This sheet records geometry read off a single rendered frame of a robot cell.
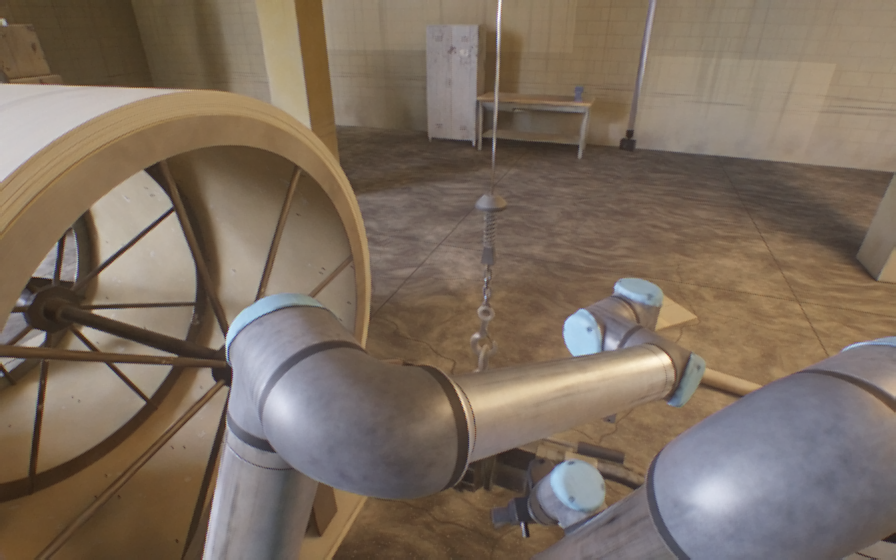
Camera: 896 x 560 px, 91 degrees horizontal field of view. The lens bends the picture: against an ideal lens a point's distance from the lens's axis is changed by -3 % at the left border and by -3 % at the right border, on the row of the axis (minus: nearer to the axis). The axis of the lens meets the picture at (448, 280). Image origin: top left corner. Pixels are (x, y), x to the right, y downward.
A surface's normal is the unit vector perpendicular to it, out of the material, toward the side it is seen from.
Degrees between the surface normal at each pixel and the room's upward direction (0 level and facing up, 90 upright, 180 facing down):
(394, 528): 0
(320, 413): 44
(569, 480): 19
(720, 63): 90
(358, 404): 30
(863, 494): 61
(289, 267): 84
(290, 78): 90
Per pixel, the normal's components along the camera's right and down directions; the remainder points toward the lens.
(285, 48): -0.35, 0.46
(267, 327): -0.32, -0.69
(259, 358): -0.55, -0.44
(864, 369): -0.10, -0.96
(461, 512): 0.00, -0.87
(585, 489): 0.13, -0.67
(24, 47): 0.94, 0.17
